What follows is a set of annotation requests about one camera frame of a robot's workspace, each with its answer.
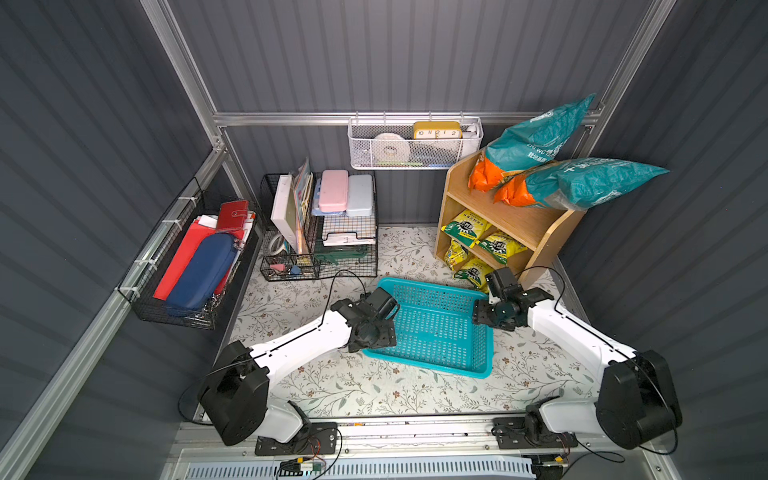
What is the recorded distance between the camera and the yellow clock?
2.91 feet

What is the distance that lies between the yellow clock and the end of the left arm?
51cm

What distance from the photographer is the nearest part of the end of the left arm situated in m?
0.59

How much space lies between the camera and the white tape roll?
0.84 m

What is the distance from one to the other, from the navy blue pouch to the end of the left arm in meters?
0.30

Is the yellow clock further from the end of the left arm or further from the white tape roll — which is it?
the end of the left arm
